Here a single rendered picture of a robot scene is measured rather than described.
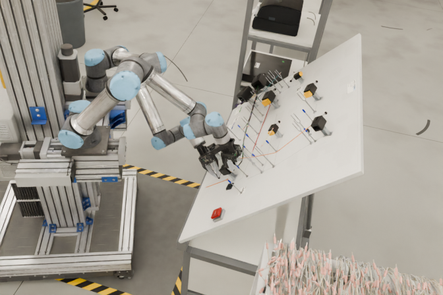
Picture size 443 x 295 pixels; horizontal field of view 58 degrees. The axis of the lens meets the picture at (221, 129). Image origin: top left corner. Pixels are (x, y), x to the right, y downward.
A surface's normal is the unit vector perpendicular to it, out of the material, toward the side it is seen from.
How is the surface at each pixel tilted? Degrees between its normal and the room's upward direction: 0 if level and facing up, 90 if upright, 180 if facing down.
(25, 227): 0
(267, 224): 0
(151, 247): 0
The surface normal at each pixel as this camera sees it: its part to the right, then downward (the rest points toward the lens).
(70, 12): 0.55, 0.62
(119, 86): 0.07, 0.57
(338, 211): 0.10, -0.76
